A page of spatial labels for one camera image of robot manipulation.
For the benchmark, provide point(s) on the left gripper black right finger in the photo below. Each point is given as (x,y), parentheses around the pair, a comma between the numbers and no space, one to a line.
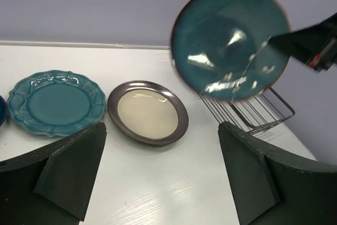
(270,185)

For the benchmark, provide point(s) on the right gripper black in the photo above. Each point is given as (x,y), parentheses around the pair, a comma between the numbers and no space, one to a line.
(314,45)

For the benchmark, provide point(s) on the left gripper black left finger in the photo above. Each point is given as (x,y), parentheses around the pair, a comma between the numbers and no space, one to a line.
(53,184)

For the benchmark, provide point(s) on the blue plate white blossoms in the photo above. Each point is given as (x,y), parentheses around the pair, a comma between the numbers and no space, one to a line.
(220,48)

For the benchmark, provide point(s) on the dark blue curved dish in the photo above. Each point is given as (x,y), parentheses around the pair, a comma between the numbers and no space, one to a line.
(3,110)

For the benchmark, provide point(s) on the teal scalloped plate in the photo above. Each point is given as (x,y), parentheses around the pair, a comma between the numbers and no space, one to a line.
(56,103)

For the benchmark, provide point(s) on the cream plate brown rim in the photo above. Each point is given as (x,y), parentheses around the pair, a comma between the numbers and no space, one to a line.
(148,112)

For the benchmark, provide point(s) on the dark wire dish rack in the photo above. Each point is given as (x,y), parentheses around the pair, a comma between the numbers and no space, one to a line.
(255,115)

